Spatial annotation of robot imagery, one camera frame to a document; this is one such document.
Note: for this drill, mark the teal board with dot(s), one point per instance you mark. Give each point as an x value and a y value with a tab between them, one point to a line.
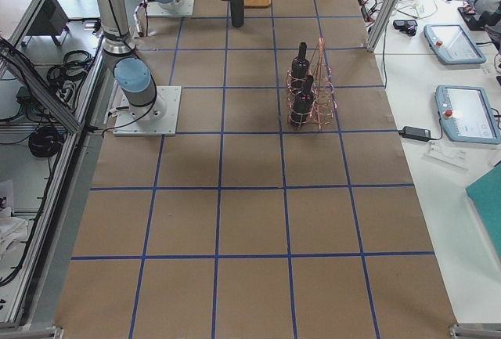
485	194

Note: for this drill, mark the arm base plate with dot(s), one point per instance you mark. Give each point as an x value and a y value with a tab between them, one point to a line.
184	10
159	119

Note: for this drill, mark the teach pendant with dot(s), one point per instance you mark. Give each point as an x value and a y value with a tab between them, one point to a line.
452	44
466	115

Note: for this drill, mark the near teach pendant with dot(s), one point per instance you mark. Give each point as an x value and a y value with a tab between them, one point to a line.
466	115

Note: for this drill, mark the black power adapter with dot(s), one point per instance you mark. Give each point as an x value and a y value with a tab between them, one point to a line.
418	134

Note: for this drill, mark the black handheld device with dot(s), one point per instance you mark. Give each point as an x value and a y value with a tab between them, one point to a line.
408	27

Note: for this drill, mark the clear acrylic stand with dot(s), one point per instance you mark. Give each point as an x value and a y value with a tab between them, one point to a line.
451	157

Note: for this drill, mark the far teach pendant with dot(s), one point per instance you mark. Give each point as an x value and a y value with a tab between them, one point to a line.
452	44

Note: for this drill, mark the copper wire bottle basket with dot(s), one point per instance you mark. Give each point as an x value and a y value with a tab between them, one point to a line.
324	105

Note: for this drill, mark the aluminium frame post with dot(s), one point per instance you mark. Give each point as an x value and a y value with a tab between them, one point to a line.
380	24

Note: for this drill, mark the dark wine bottle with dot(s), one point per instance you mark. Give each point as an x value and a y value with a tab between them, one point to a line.
300	64
237	12
302	105

